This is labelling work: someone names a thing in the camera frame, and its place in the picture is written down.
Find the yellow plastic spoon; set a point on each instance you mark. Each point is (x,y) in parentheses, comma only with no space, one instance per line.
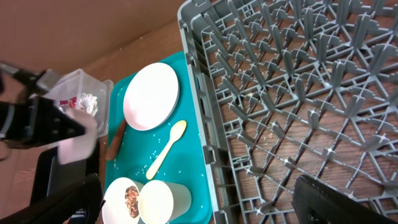
(176,132)

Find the small white plate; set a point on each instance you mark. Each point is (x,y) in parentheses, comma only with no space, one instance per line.
(114,210)

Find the red snack wrapper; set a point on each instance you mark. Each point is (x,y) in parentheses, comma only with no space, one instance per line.
(67,104)

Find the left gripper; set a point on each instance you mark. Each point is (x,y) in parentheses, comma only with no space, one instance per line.
(34,120)

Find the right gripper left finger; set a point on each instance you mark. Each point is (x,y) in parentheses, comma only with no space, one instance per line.
(80,202)

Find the clear plastic bin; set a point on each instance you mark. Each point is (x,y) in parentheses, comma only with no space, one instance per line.
(78,82)

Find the white cup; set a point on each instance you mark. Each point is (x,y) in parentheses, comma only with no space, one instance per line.
(162,202)

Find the white napkin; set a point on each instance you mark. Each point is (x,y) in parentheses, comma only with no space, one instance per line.
(88,103)

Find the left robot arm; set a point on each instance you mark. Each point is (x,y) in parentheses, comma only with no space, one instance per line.
(33,120)

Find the grey dishwasher rack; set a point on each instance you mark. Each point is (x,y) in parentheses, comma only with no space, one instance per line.
(288,88)

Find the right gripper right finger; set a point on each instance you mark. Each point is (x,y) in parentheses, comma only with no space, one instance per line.
(315,202)

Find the black tray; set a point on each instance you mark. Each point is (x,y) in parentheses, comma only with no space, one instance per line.
(51,177)

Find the pink bowl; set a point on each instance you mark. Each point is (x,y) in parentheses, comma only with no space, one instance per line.
(81,147)

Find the orange carrot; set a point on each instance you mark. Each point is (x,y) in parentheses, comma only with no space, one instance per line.
(115,145)

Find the brown food chunk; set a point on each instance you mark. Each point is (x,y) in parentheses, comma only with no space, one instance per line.
(131,201)

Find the large white plate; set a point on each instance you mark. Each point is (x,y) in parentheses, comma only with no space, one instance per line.
(151,96)

